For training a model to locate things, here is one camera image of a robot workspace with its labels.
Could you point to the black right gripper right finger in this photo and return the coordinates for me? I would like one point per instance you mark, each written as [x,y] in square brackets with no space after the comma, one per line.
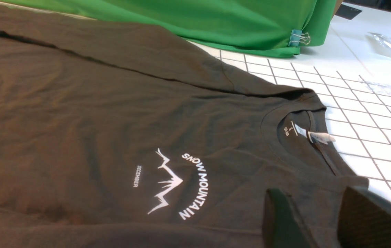
[364,220]

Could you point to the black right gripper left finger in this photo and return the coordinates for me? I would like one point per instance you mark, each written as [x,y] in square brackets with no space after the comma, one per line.
[283,225]

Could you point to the gray long-sleeved shirt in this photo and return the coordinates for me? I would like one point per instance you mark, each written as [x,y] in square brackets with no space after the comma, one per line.
[124,135]

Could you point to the white shirt neck tag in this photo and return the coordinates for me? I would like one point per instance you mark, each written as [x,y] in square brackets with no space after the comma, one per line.
[314,137]

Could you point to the blue binder clip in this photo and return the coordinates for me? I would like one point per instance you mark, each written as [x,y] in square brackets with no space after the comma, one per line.
[297,38]

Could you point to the green backdrop cloth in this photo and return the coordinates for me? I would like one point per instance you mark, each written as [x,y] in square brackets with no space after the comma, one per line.
[256,27]

